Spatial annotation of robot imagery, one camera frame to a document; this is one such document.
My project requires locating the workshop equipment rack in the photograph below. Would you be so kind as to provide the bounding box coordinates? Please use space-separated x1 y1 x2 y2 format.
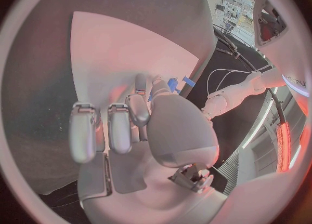
214 0 255 39

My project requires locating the white task board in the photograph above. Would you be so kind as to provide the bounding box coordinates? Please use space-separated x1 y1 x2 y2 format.
69 11 201 152

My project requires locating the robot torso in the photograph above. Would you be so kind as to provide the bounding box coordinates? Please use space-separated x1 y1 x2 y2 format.
251 0 311 123

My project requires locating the black cable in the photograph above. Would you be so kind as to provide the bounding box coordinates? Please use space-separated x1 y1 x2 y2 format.
213 25 259 73

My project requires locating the white cable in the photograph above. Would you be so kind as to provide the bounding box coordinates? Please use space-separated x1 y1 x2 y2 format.
206 69 257 96
215 64 272 93

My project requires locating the glowing light bar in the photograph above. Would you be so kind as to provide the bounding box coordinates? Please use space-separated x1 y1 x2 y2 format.
276 121 292 173

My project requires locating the blue block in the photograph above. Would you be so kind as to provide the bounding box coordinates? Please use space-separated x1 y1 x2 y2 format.
167 78 181 95

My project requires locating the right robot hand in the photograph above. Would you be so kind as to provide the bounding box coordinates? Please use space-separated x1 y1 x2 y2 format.
68 73 229 224

